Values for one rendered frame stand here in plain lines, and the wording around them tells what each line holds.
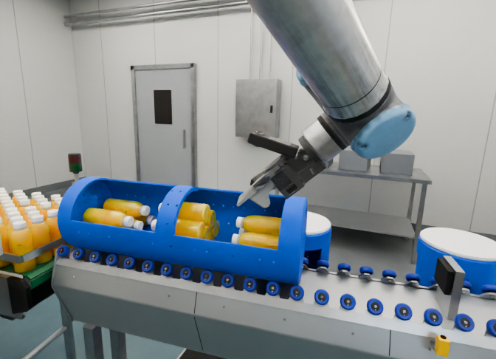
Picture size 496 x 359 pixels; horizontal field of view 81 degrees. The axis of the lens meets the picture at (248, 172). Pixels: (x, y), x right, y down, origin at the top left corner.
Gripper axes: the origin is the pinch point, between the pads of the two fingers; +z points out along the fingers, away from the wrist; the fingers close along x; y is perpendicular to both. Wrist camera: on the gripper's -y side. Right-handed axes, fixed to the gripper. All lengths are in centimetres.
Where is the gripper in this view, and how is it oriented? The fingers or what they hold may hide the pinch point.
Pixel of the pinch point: (241, 192)
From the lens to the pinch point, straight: 71.4
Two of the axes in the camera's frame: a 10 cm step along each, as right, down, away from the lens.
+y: 6.5, 7.5, 0.7
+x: 2.1, -2.7, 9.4
